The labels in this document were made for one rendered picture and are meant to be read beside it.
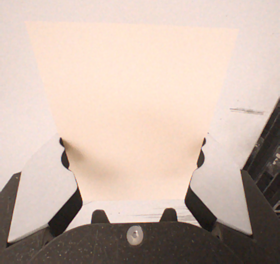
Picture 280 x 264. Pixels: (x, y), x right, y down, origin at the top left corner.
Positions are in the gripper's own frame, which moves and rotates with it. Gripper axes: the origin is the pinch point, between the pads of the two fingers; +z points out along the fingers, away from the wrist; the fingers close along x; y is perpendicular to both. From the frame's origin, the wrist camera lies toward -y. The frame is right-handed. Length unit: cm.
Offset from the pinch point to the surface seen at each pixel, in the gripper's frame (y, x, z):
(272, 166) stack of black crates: 33, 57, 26
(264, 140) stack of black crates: 26, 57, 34
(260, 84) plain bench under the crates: -3.1, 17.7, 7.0
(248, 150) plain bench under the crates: 8.7, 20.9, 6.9
